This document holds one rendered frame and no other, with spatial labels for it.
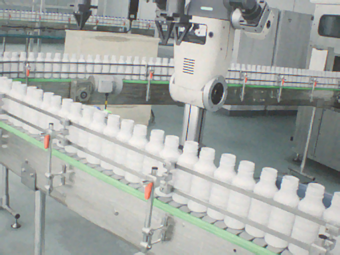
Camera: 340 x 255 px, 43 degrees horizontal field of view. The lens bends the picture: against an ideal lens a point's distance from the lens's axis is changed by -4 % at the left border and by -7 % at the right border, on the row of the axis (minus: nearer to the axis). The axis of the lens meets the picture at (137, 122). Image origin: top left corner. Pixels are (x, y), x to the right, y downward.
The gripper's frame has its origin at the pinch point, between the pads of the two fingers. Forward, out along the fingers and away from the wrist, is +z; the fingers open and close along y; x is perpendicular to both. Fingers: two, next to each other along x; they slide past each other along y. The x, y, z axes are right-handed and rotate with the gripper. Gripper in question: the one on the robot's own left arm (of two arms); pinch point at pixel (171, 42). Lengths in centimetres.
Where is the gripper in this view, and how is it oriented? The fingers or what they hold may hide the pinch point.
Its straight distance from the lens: 137.5
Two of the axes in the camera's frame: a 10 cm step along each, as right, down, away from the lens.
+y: 7.0, -0.8, 7.1
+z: -1.1, 9.7, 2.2
